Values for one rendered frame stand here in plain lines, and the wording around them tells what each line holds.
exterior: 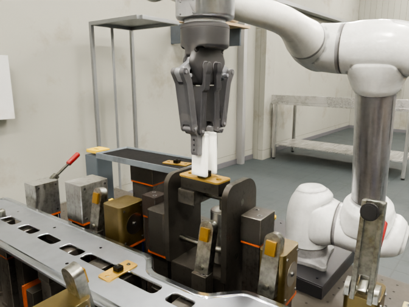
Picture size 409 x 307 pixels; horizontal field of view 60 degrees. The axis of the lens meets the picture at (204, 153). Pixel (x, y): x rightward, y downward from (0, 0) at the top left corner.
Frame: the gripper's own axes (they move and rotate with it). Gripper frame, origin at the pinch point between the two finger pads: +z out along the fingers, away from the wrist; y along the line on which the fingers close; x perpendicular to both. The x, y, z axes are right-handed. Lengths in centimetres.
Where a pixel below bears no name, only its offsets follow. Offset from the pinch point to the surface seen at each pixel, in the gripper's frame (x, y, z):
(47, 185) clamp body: -79, -13, 25
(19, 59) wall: -291, -102, -25
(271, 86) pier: -262, -501, 6
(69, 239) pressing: -45, 0, 30
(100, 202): -46, -11, 22
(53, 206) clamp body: -79, -14, 33
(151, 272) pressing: -16.5, -2.5, 29.1
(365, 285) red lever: 23.1, -14.9, 22.1
